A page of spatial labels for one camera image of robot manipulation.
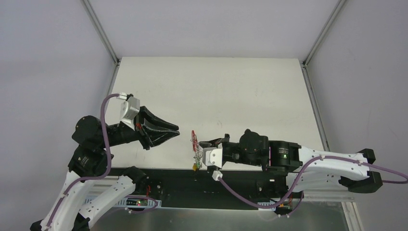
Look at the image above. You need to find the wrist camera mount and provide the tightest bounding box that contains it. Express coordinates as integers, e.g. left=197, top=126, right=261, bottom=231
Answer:
left=202, top=147, right=223, bottom=168
left=117, top=92, right=140, bottom=130

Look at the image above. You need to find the aluminium frame post right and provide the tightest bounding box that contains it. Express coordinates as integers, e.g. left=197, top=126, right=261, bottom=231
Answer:
left=302, top=0, right=348, bottom=68

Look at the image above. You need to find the aluminium frame post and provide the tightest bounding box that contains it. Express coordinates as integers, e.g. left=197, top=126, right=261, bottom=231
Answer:
left=302, top=0, right=348, bottom=68
left=81, top=0, right=120, bottom=66

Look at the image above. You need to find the white slotted cable duct right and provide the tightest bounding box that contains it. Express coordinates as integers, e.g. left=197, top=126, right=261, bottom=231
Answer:
left=257, top=201, right=276, bottom=211

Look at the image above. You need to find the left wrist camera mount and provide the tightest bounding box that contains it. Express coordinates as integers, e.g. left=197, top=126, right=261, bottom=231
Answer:
left=117, top=92, right=140, bottom=130

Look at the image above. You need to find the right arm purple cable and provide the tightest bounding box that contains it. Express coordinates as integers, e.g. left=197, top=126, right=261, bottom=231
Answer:
left=211, top=154, right=408, bottom=210

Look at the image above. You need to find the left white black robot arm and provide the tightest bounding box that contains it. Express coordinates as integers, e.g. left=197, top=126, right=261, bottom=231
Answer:
left=30, top=105, right=179, bottom=231

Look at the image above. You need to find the white slotted cable duct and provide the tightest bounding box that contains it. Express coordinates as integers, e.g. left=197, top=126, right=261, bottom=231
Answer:
left=257, top=201, right=276, bottom=211
left=86, top=197, right=163, bottom=209

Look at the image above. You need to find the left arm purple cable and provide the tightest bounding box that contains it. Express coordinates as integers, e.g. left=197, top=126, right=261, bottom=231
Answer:
left=44, top=93, right=160, bottom=231

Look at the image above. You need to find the aluminium frame post left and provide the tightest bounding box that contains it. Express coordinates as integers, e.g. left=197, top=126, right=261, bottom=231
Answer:
left=81, top=0, right=120, bottom=66

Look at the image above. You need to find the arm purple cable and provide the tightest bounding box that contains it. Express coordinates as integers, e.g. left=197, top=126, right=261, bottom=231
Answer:
left=44, top=93, right=160, bottom=231
left=211, top=154, right=408, bottom=210

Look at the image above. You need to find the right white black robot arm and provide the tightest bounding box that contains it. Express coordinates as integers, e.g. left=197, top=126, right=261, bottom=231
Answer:
left=191, top=129, right=383, bottom=208

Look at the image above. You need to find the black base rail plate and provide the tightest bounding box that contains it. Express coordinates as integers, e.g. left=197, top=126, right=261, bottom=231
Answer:
left=83, top=166, right=322, bottom=210

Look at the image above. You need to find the white slotted cable duct left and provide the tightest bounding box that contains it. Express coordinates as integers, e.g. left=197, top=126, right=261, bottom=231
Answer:
left=86, top=197, right=163, bottom=209

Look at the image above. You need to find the keyring bunch with tags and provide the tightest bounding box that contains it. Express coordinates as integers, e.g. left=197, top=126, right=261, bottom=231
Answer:
left=191, top=130, right=203, bottom=172

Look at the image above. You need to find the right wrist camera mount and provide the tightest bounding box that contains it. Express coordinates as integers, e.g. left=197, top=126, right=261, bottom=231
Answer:
left=202, top=147, right=223, bottom=168

